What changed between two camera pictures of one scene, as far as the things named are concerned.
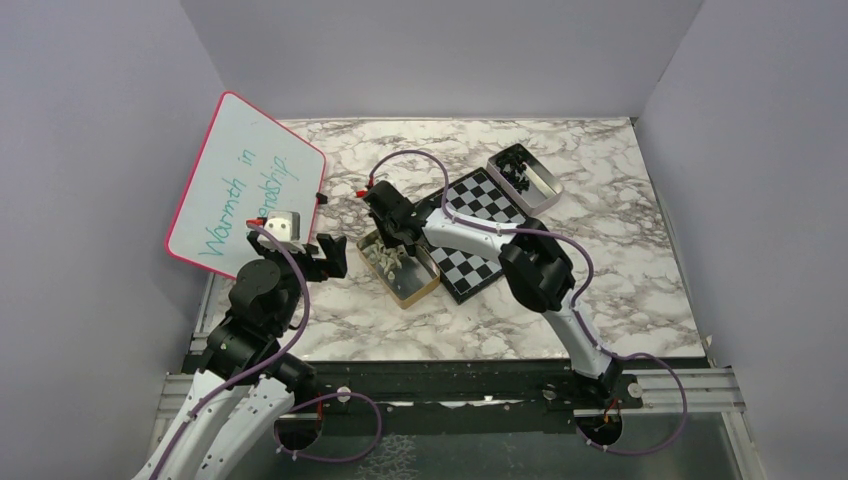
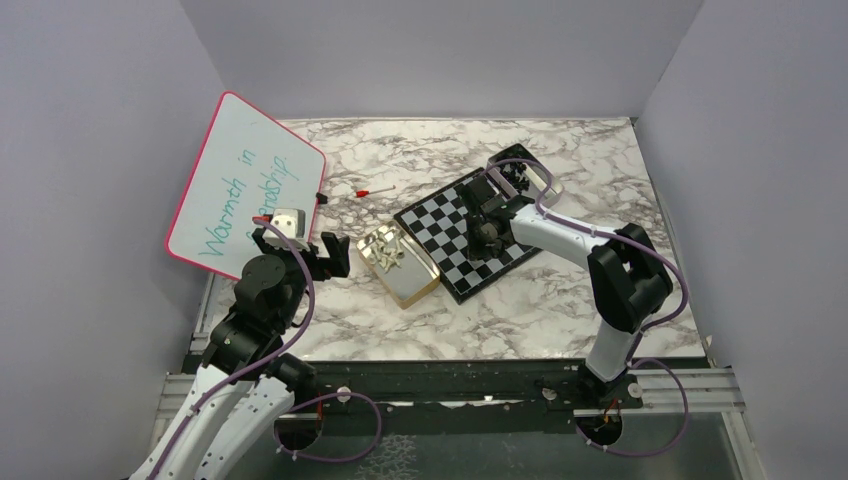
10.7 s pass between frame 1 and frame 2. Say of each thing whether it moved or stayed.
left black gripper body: stayed
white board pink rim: stayed
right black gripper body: moved
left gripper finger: stayed
